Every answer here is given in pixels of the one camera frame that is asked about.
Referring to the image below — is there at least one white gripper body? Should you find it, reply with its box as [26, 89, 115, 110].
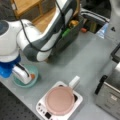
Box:
[12, 64, 32, 84]

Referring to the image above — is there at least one teal bowl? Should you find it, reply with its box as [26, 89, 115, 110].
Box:
[12, 64, 38, 88]

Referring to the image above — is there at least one white induction cooker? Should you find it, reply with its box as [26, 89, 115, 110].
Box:
[36, 81, 83, 120]

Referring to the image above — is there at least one pink frying pan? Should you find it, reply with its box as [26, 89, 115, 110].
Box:
[45, 76, 80, 116]

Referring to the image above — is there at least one grey metal drawer bin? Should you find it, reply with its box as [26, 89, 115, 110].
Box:
[52, 16, 84, 55]

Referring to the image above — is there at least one wooden shelf cabinet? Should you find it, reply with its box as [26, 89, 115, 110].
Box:
[9, 0, 81, 44]

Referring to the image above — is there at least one green toy vegetable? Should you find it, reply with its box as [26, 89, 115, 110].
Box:
[62, 28, 71, 37]

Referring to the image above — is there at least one yellow toy vegetable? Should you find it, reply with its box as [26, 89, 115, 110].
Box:
[69, 20, 79, 28]

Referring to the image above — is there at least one small orange object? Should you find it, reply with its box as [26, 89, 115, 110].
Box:
[81, 28, 87, 33]

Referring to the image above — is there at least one stainless toaster oven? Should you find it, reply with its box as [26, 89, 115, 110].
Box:
[95, 43, 120, 120]

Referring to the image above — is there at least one blue striped cloth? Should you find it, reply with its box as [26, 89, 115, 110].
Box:
[97, 23, 115, 38]

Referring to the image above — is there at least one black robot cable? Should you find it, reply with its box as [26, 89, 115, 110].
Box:
[19, 18, 44, 54]

